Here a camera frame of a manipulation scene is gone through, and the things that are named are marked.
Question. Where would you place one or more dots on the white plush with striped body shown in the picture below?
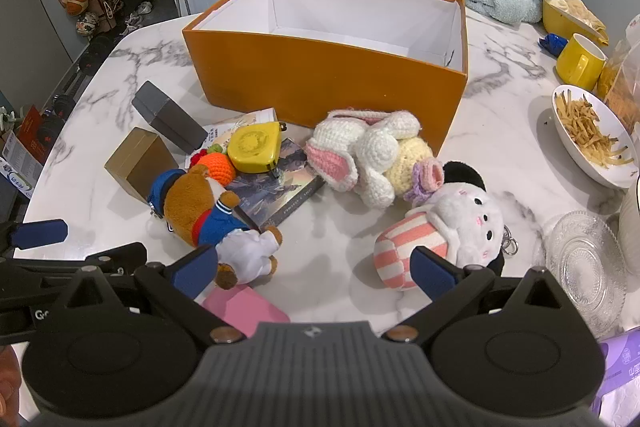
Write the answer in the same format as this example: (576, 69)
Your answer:
(465, 217)

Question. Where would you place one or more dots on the white bowl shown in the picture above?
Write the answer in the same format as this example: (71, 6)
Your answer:
(592, 172)

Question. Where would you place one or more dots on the yellow tape measure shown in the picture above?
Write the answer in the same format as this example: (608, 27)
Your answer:
(252, 148)

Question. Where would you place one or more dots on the cream crochet doll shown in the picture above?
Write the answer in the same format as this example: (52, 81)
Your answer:
(412, 154)

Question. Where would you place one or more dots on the small blue object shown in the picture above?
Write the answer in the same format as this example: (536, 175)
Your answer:
(552, 43)

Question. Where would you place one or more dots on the pink card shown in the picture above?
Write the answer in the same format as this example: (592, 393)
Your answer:
(250, 313)

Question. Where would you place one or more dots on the yellow bowl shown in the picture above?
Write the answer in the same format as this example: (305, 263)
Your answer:
(555, 19)

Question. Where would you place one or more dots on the orange basketball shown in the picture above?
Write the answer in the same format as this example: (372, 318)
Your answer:
(77, 3)

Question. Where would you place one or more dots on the purple packet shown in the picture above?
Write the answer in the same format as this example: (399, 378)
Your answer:
(622, 367)

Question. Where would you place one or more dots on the person's left hand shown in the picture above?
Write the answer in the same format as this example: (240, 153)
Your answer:
(7, 387)

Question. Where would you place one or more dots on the orange cardboard box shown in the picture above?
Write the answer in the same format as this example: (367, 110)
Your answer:
(325, 82)

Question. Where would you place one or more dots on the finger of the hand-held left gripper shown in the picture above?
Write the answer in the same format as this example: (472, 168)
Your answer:
(42, 233)
(112, 257)

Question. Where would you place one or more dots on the dark grey box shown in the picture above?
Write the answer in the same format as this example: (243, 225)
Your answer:
(170, 117)

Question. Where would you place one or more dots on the white and blue carton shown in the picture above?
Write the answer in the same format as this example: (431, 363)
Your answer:
(20, 172)

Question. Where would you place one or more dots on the dark illustrated book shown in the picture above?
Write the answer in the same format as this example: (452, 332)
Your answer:
(287, 194)

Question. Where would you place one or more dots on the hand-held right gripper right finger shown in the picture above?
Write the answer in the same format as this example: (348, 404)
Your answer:
(431, 274)

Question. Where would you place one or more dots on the brown bear plush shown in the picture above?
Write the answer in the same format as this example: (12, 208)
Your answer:
(192, 207)

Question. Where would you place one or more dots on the white crochet bunny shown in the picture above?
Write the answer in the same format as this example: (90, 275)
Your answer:
(370, 147)

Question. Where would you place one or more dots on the yellow mug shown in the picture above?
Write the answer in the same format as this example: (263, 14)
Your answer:
(580, 62)

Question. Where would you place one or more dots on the red carton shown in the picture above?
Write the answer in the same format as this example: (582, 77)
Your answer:
(32, 129)

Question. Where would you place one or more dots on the potato strips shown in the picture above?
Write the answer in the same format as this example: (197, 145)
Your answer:
(585, 127)

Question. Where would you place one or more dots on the black dumbbell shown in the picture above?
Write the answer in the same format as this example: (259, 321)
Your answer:
(97, 54)
(55, 117)

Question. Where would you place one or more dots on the orange crochet toy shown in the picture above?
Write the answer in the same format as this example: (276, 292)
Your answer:
(217, 168)

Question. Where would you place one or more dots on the pair of sneakers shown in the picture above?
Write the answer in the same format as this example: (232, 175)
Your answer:
(137, 16)

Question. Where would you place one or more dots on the worn basketball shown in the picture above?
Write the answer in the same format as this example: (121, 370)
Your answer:
(87, 24)

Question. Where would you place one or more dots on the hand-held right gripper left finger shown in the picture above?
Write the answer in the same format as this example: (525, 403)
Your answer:
(192, 274)

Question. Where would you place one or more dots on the gold box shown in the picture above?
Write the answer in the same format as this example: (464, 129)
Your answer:
(135, 162)

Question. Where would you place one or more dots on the clear glass plate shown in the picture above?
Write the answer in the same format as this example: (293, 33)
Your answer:
(585, 267)

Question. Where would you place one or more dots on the clear snack bag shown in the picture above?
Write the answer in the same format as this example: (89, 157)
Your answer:
(622, 82)

